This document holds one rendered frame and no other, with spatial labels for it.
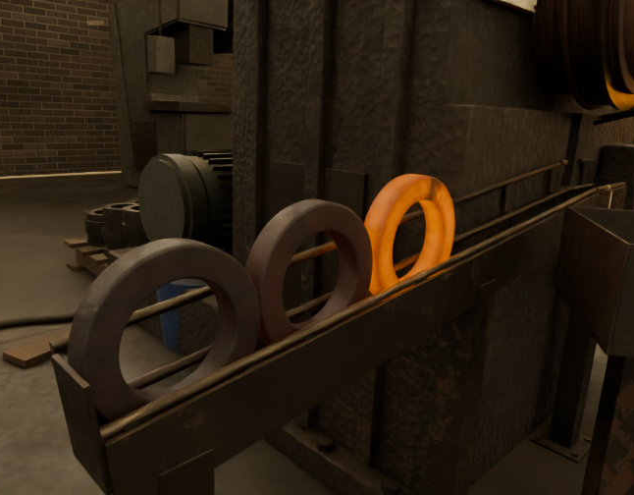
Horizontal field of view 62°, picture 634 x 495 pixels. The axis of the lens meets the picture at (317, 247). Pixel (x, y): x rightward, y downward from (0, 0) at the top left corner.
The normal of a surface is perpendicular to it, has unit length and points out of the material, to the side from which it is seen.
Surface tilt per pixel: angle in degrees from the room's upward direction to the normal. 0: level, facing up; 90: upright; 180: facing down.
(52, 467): 0
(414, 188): 90
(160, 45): 90
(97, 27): 90
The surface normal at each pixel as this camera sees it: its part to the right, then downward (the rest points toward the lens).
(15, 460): 0.04, -0.97
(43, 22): 0.70, 0.21
